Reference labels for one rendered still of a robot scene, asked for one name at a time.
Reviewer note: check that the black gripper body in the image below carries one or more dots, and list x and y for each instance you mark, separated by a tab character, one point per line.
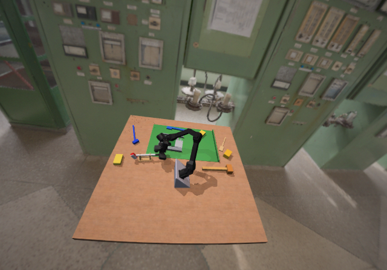
162	156

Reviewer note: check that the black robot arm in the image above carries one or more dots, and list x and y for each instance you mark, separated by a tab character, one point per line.
190	165

